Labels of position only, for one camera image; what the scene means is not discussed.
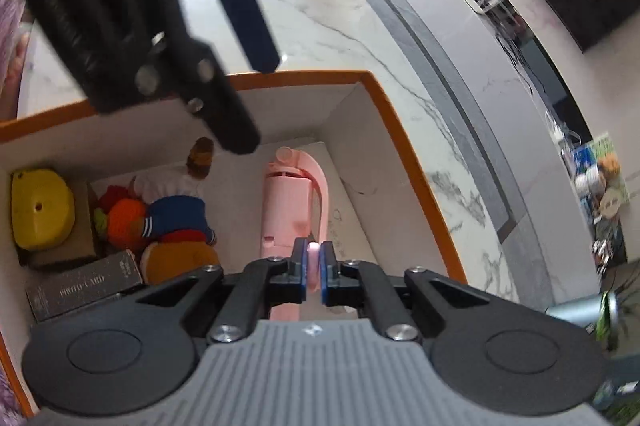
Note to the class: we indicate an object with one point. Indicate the orange cardboard box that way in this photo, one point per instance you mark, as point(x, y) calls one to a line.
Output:
point(360, 131)

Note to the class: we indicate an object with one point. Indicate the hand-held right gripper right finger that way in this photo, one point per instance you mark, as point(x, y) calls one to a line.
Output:
point(327, 273)

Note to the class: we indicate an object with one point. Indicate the silver pedal trash can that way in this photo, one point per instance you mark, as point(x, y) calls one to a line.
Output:
point(575, 311)

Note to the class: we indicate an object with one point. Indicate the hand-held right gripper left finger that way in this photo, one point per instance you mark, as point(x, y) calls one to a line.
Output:
point(300, 273)

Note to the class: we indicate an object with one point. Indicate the black card box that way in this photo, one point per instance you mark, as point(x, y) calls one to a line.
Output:
point(85, 286)

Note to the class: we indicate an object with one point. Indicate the orange crochet ball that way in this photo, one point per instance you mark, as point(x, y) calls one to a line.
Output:
point(122, 216)

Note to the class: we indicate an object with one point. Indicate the brown gift box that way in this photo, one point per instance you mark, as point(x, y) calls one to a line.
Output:
point(82, 236)

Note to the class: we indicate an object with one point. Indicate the plush dog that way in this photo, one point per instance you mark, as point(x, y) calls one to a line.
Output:
point(175, 211)

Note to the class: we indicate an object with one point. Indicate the small teddy bear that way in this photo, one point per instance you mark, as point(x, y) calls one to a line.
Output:
point(609, 166)

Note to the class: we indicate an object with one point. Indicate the round wooden fan ornament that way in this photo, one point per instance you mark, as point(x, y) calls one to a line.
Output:
point(612, 203)

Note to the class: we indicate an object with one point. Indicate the yellow tape measure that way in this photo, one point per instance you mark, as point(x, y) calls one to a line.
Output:
point(42, 211)

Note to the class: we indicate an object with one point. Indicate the white marble television console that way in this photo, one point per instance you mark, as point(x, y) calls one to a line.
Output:
point(475, 56)

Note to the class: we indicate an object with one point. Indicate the black and white figurine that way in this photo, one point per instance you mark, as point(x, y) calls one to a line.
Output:
point(605, 253)

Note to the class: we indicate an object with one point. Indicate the teddy bear on console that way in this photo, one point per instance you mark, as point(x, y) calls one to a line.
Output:
point(590, 178)

